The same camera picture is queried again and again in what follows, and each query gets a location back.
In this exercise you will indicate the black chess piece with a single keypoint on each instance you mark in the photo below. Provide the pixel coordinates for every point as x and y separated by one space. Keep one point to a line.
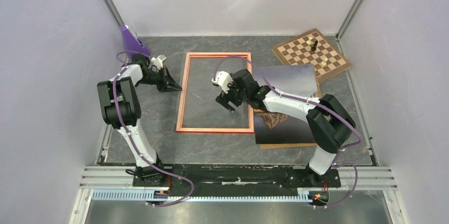
314 46

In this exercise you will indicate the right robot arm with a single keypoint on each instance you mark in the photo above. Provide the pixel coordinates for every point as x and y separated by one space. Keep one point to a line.
330 124

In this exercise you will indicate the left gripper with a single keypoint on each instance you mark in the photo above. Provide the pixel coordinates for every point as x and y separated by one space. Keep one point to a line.
170 84

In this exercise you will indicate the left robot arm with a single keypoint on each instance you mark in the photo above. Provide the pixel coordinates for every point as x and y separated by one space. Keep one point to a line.
120 108

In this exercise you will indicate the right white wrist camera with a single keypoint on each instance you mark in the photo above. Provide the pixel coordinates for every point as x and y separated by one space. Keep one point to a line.
223 80

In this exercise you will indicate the mountain landscape photo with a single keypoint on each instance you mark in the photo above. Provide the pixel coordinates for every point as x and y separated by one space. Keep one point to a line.
282 70

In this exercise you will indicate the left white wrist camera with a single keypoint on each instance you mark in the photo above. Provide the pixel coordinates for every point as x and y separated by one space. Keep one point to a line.
157 63

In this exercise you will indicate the brown frame backing board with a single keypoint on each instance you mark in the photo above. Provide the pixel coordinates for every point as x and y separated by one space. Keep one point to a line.
287 146

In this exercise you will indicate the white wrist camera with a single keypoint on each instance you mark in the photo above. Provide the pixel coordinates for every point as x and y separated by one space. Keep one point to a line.
157 63
223 80

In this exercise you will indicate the white chess piece lower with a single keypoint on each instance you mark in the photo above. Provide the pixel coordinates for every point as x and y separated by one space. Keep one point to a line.
324 62

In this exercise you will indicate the orange picture frame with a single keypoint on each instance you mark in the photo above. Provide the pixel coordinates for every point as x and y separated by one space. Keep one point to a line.
182 101

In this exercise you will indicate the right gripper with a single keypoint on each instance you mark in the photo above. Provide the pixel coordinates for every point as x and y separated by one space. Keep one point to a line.
223 98

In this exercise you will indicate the purple plastic stand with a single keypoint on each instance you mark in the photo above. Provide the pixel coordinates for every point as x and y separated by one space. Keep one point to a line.
133 45

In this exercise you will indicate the wooden chessboard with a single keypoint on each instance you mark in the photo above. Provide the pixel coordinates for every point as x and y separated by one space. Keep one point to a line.
296 51

